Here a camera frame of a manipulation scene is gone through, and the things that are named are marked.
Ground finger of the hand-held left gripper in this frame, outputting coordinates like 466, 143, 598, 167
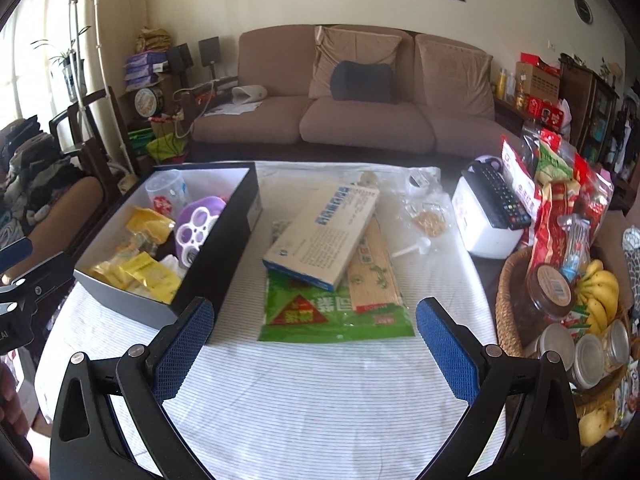
0, 252, 76, 311
0, 236, 34, 274

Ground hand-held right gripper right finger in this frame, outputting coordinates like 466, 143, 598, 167
415, 296, 585, 480

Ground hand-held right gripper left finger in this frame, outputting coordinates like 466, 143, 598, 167
49, 296, 221, 480

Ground black storage box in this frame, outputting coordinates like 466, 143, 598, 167
73, 161, 263, 328

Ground illustrated snack packet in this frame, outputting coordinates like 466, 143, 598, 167
346, 217, 407, 317

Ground white plastic scoop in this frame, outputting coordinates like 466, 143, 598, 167
390, 236, 432, 260

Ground clear bag of peanuts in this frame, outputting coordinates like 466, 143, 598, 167
400, 200, 451, 238

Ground green seaweed bag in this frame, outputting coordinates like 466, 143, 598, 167
257, 220, 417, 343

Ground white cardboard glove box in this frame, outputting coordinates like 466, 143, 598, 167
262, 181, 381, 292

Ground person's left hand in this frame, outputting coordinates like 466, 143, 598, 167
0, 361, 29, 434

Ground yellow snack packet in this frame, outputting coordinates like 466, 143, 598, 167
89, 260, 133, 291
125, 206, 176, 246
125, 252, 183, 304

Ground brown armchair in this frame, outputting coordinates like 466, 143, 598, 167
0, 115, 107, 271

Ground wicker basket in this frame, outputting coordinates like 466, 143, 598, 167
495, 247, 633, 418

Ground pile of clothes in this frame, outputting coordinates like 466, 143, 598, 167
0, 116, 83, 233

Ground glass jar with metal lid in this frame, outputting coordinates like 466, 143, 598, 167
567, 332, 608, 391
597, 319, 631, 373
537, 322, 576, 361

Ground brown glass jar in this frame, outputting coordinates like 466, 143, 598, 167
510, 262, 573, 328

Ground purple container with round holes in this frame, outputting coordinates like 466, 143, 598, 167
175, 196, 228, 266

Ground white striped tablecloth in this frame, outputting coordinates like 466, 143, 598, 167
32, 160, 508, 480

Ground white tissue box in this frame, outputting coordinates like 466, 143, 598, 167
451, 156, 533, 260

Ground dark wooden chair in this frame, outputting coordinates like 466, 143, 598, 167
49, 85, 136, 181

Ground clear plastic cup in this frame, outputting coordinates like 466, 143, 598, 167
145, 170, 188, 217

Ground bunch of bananas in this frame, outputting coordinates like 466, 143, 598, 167
570, 258, 621, 336

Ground black remote control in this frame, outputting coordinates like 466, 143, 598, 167
462, 165, 532, 231

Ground potted plant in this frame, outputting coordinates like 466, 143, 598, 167
31, 25, 91, 103

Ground white and red snack bag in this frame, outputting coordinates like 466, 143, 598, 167
500, 135, 543, 211

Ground round tin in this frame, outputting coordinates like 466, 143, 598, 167
132, 86, 166, 118

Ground white coat rack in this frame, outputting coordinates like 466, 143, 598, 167
62, 0, 136, 176

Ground green snack bag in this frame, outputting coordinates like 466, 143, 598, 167
535, 152, 576, 186

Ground stack of purple packs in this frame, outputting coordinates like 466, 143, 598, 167
123, 51, 168, 86

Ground brown sofa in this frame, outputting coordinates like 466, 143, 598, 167
191, 25, 521, 158

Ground loose white papers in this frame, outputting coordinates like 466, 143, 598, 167
204, 101, 263, 117

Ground black speaker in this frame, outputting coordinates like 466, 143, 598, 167
198, 36, 221, 67
166, 42, 195, 73

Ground yellow bag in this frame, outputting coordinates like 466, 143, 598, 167
137, 26, 173, 53

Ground stack of red gift boxes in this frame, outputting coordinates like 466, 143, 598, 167
520, 51, 571, 131

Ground white massager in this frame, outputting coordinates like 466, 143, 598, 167
231, 85, 268, 106

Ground yellow bottle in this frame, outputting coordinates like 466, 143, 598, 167
495, 67, 516, 101

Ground brown back cushion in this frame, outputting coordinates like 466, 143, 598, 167
308, 26, 403, 106
415, 34, 496, 121

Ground dark wooden cabinet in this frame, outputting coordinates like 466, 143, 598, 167
557, 55, 618, 161

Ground dark lumbar pillow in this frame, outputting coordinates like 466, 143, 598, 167
330, 61, 393, 103

